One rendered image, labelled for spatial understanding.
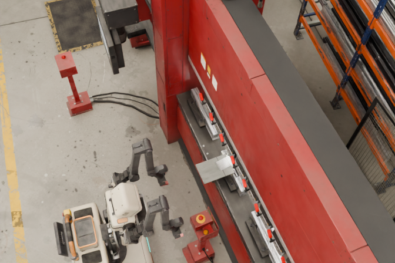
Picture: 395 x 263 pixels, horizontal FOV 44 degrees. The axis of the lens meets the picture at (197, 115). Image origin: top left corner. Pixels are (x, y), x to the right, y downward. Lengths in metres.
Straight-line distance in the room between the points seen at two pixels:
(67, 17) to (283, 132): 4.17
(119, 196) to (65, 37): 3.06
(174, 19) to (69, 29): 2.72
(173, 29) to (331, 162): 1.69
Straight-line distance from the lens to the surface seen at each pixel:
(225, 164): 3.95
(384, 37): 4.52
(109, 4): 3.66
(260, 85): 2.78
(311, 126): 2.69
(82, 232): 3.90
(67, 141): 5.31
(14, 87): 5.84
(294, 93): 2.79
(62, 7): 6.45
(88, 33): 6.11
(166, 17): 3.61
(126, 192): 3.45
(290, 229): 3.13
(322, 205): 2.51
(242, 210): 3.95
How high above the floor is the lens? 4.55
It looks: 58 degrees down
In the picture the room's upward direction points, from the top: 3 degrees clockwise
